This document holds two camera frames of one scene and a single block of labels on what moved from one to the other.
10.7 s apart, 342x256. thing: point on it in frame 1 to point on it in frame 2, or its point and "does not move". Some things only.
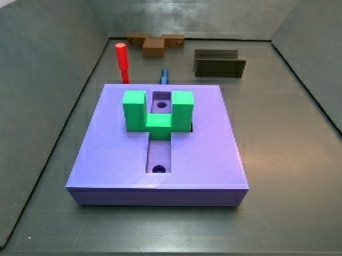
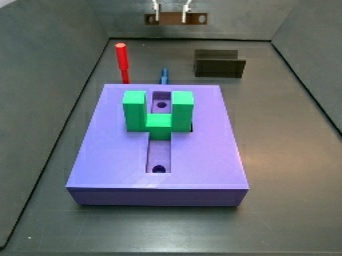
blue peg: (164, 76) does not move
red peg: (121, 58) does not move
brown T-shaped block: (153, 45) to (173, 18)
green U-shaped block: (159, 124) does not move
